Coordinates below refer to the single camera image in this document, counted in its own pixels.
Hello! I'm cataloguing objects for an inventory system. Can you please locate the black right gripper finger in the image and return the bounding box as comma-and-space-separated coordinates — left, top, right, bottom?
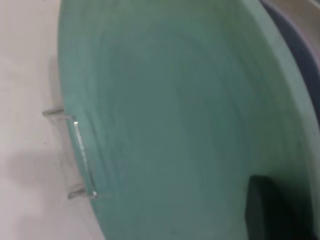
244, 174, 320, 240

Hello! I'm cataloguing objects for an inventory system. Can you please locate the green round plate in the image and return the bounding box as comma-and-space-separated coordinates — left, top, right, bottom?
56, 0, 320, 240

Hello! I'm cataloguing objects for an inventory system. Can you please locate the blue round plate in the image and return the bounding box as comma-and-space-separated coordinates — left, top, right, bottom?
259, 0, 320, 131

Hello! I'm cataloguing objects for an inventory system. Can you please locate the metal wire plate rack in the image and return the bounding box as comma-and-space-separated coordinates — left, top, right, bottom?
42, 108, 99, 200

